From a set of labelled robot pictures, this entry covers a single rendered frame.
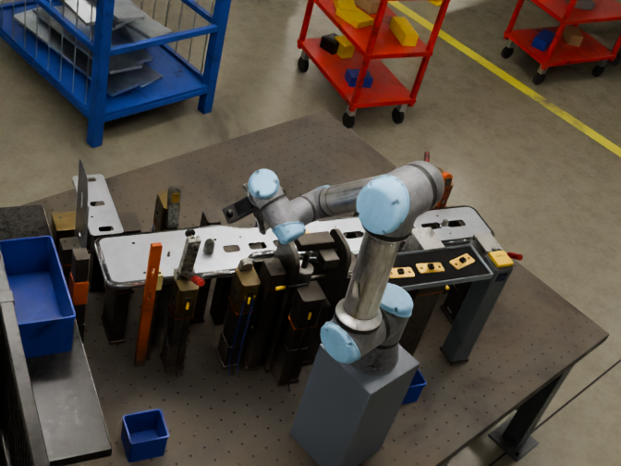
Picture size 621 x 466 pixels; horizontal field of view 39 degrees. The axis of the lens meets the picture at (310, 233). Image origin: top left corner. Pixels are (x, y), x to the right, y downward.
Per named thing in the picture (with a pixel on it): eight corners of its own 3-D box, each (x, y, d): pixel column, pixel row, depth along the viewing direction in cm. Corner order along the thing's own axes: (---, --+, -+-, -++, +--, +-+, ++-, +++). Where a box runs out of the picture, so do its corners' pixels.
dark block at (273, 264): (252, 352, 281) (278, 257, 255) (260, 368, 277) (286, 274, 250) (237, 354, 279) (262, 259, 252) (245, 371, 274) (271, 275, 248)
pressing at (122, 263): (468, 201, 321) (469, 198, 320) (500, 241, 307) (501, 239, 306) (91, 239, 262) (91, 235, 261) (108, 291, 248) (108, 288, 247)
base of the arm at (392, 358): (407, 361, 238) (419, 336, 231) (371, 384, 228) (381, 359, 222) (370, 325, 245) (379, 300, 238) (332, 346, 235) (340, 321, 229)
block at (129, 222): (126, 269, 297) (133, 205, 279) (134, 294, 289) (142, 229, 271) (104, 272, 294) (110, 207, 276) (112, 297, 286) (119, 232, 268)
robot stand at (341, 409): (381, 449, 263) (420, 362, 238) (334, 482, 251) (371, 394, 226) (335, 404, 272) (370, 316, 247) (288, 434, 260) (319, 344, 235)
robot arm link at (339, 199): (456, 145, 198) (314, 178, 235) (427, 159, 191) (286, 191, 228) (471, 193, 200) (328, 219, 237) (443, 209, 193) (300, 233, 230)
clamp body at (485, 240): (455, 305, 321) (490, 231, 298) (471, 329, 313) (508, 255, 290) (438, 308, 318) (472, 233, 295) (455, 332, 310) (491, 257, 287)
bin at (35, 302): (50, 269, 243) (52, 235, 235) (74, 350, 224) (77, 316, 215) (-13, 276, 236) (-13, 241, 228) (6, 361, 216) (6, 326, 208)
